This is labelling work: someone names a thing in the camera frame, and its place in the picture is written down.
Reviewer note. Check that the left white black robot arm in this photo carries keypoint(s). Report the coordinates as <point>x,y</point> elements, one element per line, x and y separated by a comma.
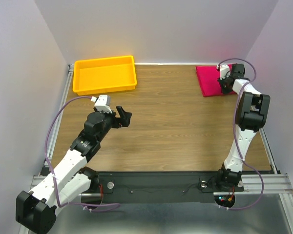
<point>71,176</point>

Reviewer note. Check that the aluminium frame rail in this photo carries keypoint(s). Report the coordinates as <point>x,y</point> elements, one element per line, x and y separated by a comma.
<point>52,129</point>

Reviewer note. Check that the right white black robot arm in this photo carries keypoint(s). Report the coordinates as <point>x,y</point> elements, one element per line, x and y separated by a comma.
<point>250,116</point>

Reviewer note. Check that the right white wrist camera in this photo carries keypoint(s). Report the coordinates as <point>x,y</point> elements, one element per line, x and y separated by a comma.
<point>223,70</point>

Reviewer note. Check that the red t shirt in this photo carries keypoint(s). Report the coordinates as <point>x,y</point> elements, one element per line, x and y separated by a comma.
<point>207,78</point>

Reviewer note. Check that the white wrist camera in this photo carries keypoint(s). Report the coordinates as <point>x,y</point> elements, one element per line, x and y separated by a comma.
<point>223,70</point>
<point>102,103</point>

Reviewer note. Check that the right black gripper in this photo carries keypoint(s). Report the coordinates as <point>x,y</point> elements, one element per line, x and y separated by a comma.
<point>223,90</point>

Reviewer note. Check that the yellow plastic tray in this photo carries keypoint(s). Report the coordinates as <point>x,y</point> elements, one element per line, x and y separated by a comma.
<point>104,75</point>

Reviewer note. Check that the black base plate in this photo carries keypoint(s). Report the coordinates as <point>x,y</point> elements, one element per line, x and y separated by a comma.
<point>156,187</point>

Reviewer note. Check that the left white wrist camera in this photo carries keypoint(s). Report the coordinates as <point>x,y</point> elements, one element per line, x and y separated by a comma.
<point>102,103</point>

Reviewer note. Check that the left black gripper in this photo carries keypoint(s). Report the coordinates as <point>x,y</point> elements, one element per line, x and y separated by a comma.
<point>117,121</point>

